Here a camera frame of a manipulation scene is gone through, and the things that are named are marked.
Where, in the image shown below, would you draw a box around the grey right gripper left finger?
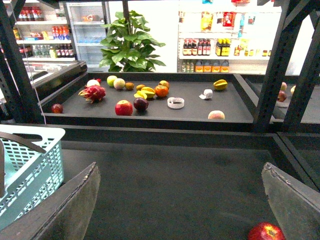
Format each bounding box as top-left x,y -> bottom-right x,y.
0,162 -> 101,240

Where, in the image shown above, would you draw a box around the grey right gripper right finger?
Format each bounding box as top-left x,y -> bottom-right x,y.
261,162 -> 320,240

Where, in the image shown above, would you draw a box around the light blue plastic basket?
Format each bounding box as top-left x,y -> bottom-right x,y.
0,124 -> 66,229

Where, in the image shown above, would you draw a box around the red-green mango fruit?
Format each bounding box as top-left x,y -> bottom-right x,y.
158,80 -> 170,90

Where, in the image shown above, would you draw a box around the red apple near gripper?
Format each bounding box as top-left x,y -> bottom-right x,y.
247,222 -> 286,240

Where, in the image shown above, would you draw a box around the small dark red fruit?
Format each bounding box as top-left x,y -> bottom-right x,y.
51,103 -> 64,114

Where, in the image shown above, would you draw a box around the fruit on right tray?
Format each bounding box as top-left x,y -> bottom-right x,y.
276,90 -> 287,102

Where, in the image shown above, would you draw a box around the red apple on tray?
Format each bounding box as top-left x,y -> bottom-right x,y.
115,99 -> 133,116

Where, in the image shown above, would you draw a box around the pink dragon fruit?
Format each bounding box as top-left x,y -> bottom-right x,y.
78,85 -> 106,103

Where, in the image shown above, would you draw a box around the pink peach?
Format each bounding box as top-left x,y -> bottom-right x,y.
207,110 -> 225,120

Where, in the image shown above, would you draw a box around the dark purple plum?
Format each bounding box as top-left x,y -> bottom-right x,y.
133,97 -> 149,112

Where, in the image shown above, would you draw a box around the white round onion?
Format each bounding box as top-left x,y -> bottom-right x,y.
86,79 -> 100,88

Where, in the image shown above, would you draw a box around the pale pink round fruit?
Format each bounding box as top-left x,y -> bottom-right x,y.
113,78 -> 126,90

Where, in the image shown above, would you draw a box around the brown kiwi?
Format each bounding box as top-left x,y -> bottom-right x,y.
125,82 -> 135,91

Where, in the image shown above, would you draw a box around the green apple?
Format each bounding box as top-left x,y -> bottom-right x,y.
106,75 -> 118,88

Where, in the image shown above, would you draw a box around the yellow star fruit centre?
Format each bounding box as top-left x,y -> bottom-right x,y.
133,87 -> 156,100

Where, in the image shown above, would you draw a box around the yellow star fruit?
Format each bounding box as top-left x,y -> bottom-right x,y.
213,79 -> 228,91
133,87 -> 156,100

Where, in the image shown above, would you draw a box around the small brown-orange fruit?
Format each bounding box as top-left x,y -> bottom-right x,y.
136,84 -> 146,91

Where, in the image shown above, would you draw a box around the white tape roll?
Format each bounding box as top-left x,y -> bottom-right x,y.
199,89 -> 213,100

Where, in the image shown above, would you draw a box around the yellow star fruit right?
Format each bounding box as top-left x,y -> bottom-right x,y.
213,79 -> 228,91

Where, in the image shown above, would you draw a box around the black fruit display tray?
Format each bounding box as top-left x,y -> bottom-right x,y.
41,72 -> 258,132

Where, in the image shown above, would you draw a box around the green potted plant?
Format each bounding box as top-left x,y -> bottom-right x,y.
99,10 -> 166,73

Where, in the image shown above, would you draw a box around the left drinks shelf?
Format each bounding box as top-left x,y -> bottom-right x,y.
13,0 -> 76,61

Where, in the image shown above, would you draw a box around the right grocery shelf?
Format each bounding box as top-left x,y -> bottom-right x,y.
177,0 -> 282,75

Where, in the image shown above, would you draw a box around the glass door fridge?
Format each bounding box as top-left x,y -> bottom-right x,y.
64,1 -> 110,73

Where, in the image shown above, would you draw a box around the black metal frame post left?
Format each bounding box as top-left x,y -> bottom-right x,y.
0,0 -> 46,124

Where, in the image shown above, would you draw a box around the black metal frame post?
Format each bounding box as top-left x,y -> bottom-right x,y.
252,0 -> 320,133
0,0 -> 46,124

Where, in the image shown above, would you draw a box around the clear plastic ring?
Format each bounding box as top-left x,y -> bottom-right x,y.
167,97 -> 185,110

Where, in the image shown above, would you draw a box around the black metal frame post right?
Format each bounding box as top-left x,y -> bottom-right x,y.
252,0 -> 320,133

